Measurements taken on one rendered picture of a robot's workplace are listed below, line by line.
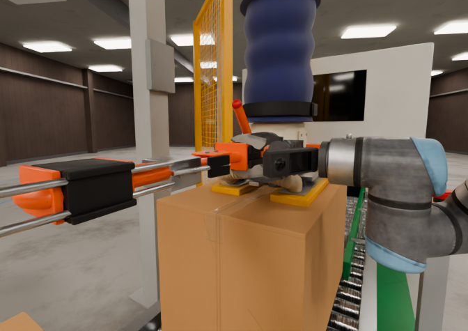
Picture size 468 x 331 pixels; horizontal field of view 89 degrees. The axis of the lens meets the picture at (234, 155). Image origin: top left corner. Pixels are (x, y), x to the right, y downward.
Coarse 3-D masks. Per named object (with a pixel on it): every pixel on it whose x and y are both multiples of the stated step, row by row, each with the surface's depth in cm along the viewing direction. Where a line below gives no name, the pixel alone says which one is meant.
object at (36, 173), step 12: (24, 168) 24; (36, 168) 23; (48, 168) 23; (60, 168) 23; (72, 168) 23; (24, 180) 24; (36, 180) 23; (132, 180) 28; (60, 192) 22; (60, 204) 22; (36, 216) 24
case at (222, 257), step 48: (192, 192) 70; (336, 192) 71; (192, 240) 58; (240, 240) 50; (288, 240) 45; (336, 240) 78; (192, 288) 60; (240, 288) 52; (288, 288) 46; (336, 288) 85
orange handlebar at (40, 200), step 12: (312, 144) 75; (204, 156) 47; (240, 156) 51; (168, 168) 33; (144, 180) 30; (156, 180) 32; (36, 192) 21; (48, 192) 21; (24, 204) 21; (36, 204) 21; (48, 204) 21
